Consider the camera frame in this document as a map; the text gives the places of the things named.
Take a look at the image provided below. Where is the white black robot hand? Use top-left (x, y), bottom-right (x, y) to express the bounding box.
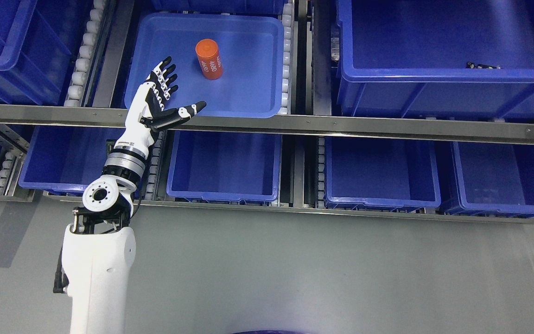
top-left (115, 57), bottom-right (207, 152)

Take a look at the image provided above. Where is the orange cylindrical capacitor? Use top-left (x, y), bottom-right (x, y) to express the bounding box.
top-left (195, 39), bottom-right (224, 80)

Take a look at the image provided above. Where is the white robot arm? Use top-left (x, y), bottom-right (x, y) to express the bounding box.
top-left (53, 140), bottom-right (149, 334)

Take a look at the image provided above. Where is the white roller track left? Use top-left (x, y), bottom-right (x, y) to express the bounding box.
top-left (64, 0), bottom-right (109, 107)

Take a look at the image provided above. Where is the blue bin lower middle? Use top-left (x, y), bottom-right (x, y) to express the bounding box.
top-left (166, 131), bottom-right (282, 204)

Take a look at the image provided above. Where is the shallow blue tray bin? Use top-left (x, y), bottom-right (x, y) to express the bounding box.
top-left (124, 12), bottom-right (284, 118)

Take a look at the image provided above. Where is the blue bin upper left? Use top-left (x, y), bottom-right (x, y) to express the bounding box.
top-left (0, 0), bottom-right (95, 105)

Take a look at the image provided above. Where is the blue bin lower centre right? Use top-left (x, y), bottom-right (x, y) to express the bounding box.
top-left (324, 137), bottom-right (441, 212)

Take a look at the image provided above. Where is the small black part in bin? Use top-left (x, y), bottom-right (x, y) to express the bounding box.
top-left (465, 62), bottom-right (502, 69)

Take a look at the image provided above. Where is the large blue bin upper right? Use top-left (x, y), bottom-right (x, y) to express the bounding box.
top-left (336, 0), bottom-right (534, 119)

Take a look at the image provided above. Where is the blue bin lower far right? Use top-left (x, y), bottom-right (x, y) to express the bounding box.
top-left (436, 142), bottom-right (534, 218)

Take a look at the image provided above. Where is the steel shelf frame rail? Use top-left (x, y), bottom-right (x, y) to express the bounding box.
top-left (0, 104), bottom-right (534, 145)

